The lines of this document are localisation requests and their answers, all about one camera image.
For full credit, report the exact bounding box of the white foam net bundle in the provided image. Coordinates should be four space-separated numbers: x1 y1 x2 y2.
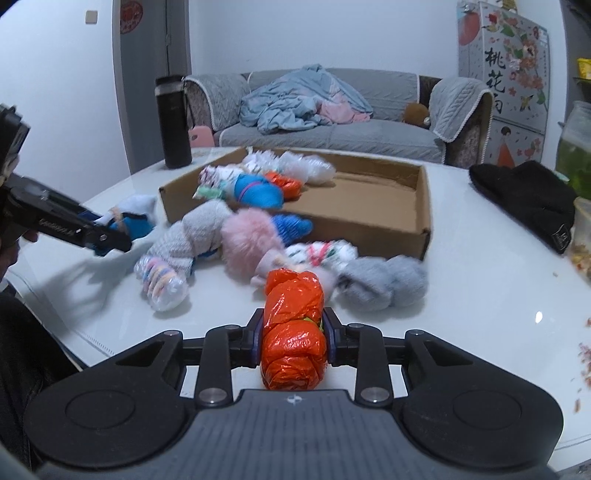
240 149 281 176

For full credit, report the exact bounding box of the white green patterned bundle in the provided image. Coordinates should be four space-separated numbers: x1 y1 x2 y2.
286 239 359 273

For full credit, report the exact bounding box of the clear bag striped bundle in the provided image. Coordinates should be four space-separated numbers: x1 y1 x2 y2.
134 255 188 312

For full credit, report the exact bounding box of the orange plastic bag bundle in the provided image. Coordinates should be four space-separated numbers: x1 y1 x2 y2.
260 268 328 391

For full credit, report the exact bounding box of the brown cardboard box tray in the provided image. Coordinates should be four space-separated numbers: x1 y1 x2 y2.
159 149 431 259

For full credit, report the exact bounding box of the pink plastic stool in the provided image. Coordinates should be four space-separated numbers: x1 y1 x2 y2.
188 125 215 148

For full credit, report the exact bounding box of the black knit hat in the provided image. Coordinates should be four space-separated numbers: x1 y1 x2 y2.
469 161 576 254

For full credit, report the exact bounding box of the grey fabric sofa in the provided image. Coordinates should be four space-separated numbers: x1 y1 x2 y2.
183 64 493 168

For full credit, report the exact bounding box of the pink garment on sofa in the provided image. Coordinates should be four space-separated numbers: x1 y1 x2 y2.
318 93 370 124

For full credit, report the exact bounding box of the black thermos bottle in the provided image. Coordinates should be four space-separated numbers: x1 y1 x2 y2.
154 75 192 169

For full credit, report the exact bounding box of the green glass jar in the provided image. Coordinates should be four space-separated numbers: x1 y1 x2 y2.
556 101 591 200

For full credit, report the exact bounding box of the brown plush toy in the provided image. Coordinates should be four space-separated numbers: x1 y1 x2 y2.
403 102 431 129

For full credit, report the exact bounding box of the mint green bundle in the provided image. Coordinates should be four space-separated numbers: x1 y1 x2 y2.
192 185 233 201

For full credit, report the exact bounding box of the blue crochet knit bundle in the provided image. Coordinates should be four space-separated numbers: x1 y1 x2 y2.
272 214 314 247

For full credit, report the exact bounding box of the light blue white sock bundle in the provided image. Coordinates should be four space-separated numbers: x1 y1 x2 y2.
95 194 156 240

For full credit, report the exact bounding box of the pink fluffy pompom bundle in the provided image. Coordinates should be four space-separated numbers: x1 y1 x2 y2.
221 208 284 279

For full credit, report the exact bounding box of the decorated cabinet with stickers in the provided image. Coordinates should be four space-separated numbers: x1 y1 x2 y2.
457 1 550 168

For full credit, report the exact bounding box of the purple white patterned bundle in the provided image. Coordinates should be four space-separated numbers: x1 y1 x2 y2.
199 164 245 189

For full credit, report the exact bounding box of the person left hand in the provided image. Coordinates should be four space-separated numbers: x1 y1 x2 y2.
0 151 40 282

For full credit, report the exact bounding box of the grey rolled sock bundle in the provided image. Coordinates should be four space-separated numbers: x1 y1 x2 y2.
338 255 429 312

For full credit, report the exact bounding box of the light blue blanket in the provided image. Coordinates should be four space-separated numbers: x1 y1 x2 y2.
238 65 374 135

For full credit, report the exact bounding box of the pale pink sock bundle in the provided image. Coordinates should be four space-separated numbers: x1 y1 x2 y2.
249 250 339 305

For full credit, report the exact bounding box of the clear plastic bag bundle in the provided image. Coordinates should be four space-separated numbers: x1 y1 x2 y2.
279 151 337 186

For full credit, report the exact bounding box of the blue cloth bundle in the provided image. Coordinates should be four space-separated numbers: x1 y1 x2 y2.
233 174 283 209

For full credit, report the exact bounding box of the beige waffle knit bundle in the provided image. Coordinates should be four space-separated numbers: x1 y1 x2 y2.
147 199 233 278

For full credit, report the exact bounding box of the small orange bag bundle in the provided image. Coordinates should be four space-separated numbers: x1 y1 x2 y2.
264 172 304 201

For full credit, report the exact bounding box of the grey door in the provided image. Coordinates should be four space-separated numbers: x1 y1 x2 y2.
113 0 191 173

